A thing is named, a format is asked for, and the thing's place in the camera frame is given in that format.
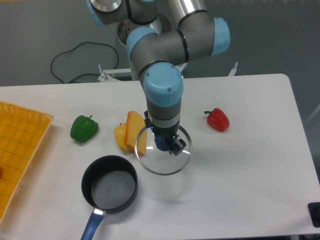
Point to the yellow woven basket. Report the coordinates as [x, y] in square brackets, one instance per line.
[22, 131]

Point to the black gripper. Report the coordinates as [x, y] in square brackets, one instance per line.
[175, 145]

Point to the glass lid with blue knob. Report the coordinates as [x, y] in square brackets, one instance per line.
[157, 158]

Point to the red bell pepper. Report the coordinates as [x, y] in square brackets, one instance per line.
[217, 119]

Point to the orange cheese wedge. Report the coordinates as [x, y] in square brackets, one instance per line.
[134, 124]

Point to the black device at table edge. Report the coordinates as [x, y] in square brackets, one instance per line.
[314, 211]

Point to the yellow bell pepper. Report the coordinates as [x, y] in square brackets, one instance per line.
[119, 134]

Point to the black saucepan with blue handle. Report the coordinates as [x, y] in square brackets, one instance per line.
[110, 186]

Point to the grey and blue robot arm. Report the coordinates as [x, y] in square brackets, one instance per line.
[155, 57]

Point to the green bell pepper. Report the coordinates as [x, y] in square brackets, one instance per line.
[83, 129]

